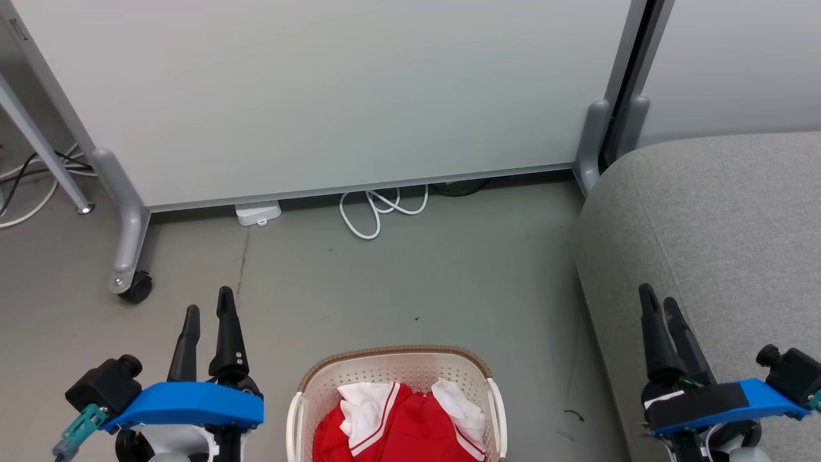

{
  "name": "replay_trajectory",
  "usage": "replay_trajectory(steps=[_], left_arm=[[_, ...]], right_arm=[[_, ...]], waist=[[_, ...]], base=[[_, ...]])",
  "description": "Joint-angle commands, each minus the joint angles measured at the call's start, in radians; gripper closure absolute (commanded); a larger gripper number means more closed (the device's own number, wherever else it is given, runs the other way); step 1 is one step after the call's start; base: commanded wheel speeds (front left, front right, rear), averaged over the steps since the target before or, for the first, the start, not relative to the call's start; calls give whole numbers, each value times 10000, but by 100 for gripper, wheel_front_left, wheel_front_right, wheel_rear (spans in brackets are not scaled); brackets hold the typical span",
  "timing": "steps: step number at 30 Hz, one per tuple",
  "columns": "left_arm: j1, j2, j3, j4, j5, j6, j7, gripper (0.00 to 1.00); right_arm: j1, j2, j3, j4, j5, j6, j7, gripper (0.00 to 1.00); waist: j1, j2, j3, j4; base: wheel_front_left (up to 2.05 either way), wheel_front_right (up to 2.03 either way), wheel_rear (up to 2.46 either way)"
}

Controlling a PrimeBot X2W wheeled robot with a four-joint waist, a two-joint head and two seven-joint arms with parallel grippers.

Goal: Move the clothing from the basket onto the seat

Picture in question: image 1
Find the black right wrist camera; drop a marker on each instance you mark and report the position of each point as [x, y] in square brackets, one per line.
[795, 375]

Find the red and white garment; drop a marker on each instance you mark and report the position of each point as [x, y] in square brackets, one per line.
[404, 436]

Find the grey fabric sofa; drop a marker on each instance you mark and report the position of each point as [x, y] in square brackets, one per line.
[718, 224]

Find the teal right camera connector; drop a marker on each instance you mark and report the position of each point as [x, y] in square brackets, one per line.
[816, 401]

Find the grey metal table leg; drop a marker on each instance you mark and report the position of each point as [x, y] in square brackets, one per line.
[38, 141]

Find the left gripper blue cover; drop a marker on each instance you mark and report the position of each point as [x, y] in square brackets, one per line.
[192, 404]

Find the grey partition foot with caster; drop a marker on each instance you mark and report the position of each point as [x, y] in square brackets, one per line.
[128, 218]

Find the small white adapter box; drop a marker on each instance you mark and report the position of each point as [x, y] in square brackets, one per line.
[258, 213]

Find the narrow white partition panel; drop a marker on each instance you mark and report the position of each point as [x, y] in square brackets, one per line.
[737, 64]

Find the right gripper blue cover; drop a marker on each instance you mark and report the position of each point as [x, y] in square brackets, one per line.
[705, 404]

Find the teal camera connector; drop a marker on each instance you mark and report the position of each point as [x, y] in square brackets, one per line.
[816, 401]
[80, 427]

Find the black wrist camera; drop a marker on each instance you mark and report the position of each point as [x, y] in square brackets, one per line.
[106, 385]
[795, 375]

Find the teal left camera connector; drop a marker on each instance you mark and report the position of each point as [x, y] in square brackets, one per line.
[80, 427]

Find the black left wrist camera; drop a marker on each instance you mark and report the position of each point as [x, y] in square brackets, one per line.
[106, 385]

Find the white plastic laundry basket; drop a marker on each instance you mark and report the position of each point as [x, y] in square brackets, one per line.
[385, 366]

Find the black caster wheel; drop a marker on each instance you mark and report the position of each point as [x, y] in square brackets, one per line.
[138, 289]

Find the large white partition panel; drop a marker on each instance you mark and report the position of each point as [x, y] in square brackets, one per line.
[321, 96]

